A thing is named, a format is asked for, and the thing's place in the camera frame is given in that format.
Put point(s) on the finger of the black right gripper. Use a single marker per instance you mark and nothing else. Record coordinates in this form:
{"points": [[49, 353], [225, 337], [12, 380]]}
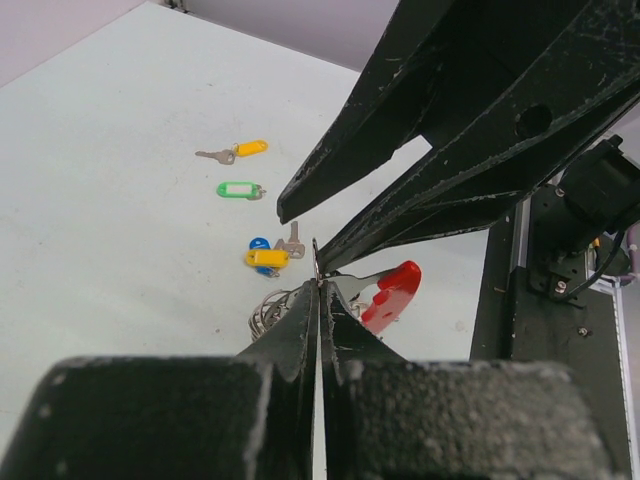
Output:
{"points": [[437, 66]]}

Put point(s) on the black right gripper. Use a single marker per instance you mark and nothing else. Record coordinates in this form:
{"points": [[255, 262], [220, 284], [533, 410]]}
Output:
{"points": [[543, 258]]}

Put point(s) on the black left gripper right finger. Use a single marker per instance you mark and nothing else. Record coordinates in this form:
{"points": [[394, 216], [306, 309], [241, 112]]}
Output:
{"points": [[390, 418]]}

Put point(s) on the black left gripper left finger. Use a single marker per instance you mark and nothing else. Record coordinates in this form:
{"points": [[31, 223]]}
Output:
{"points": [[248, 416]]}

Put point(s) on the red-handled metal keyring holder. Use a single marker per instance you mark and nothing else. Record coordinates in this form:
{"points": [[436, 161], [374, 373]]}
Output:
{"points": [[375, 301]]}

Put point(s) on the green key tag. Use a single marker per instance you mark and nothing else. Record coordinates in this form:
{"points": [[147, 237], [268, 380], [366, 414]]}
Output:
{"points": [[240, 190]]}

